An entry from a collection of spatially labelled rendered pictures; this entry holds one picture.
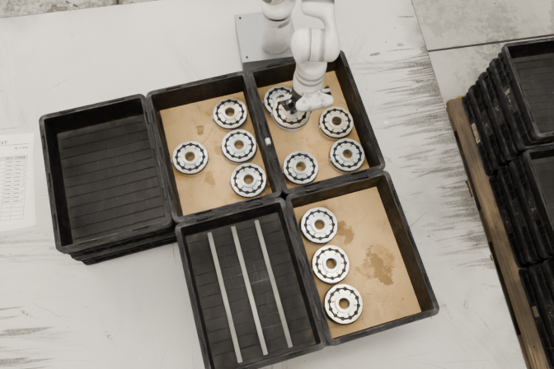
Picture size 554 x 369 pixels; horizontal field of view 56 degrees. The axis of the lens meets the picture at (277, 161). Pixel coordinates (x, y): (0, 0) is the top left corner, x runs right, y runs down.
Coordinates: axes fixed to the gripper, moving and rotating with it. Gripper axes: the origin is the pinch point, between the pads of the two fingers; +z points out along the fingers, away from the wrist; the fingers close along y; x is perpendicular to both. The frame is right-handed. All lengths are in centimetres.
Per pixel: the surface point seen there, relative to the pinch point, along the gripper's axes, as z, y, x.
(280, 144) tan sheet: 17.2, 5.8, 2.3
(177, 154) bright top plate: 14.3, 36.0, 0.1
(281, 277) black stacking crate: 17.2, 14.6, 40.6
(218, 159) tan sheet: 17.2, 24.7, 3.0
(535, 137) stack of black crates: 42, -89, 9
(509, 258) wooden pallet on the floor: 86, -86, 46
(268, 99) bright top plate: 14.4, 6.4, -11.9
